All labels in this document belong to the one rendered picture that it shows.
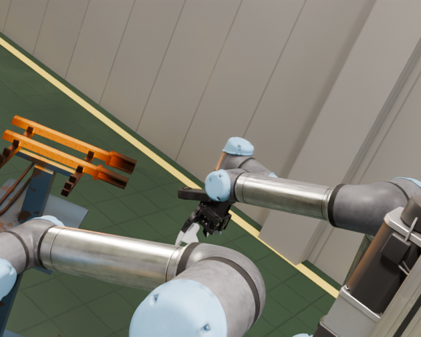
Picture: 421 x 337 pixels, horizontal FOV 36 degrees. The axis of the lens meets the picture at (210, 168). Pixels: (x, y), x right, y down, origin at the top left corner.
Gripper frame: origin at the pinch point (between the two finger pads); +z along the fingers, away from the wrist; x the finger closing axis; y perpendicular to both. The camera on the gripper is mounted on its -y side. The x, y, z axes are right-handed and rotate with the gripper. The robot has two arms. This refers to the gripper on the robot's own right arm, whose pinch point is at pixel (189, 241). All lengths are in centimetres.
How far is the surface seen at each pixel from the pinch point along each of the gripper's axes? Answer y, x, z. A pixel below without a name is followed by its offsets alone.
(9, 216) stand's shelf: -55, -15, 26
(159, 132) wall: -160, 208, 82
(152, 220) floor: -94, 134, 93
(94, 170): -38.2, -3.6, -0.9
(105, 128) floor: -189, 185, 93
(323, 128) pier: -48, 192, 11
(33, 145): -56, -14, -1
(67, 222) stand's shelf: -46, 2, 26
